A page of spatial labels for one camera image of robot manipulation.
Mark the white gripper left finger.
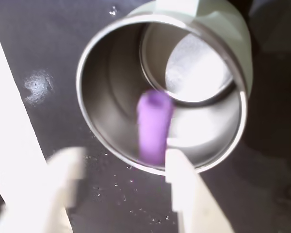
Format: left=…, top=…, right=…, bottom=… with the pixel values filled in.
left=0, top=146, right=86, bottom=233

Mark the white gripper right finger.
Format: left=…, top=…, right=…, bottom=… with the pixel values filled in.
left=165, top=148, right=235, bottom=233

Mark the purple ribbed pen grip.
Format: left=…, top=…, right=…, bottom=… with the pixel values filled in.
left=136, top=89, right=175, bottom=167

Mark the grey-green steel mug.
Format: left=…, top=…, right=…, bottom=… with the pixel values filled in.
left=75, top=0, right=254, bottom=176

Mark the black glossy table mat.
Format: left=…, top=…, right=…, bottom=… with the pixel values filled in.
left=0, top=0, right=291, bottom=233

